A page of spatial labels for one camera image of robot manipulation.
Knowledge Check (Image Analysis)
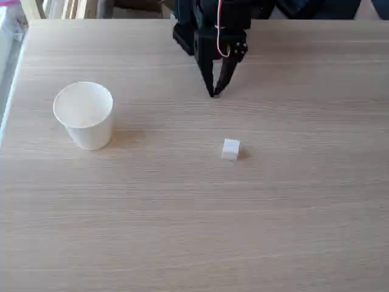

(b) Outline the red white gripper cable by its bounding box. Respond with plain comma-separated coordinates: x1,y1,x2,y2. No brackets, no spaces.
215,0,232,58

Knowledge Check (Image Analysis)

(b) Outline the small white block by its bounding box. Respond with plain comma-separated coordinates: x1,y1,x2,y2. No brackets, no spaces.
221,138,242,162

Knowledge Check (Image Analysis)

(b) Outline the clear plastic zip bag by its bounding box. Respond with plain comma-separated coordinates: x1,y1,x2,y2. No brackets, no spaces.
0,0,30,42

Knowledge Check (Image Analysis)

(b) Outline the dark blue fabric object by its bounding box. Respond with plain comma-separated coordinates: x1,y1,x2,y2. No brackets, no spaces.
272,0,389,21

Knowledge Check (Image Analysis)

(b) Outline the white paper cup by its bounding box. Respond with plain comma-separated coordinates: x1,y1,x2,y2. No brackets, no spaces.
53,81,114,151

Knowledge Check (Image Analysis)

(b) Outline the light wooden frame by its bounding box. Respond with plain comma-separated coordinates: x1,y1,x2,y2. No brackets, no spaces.
19,0,89,21

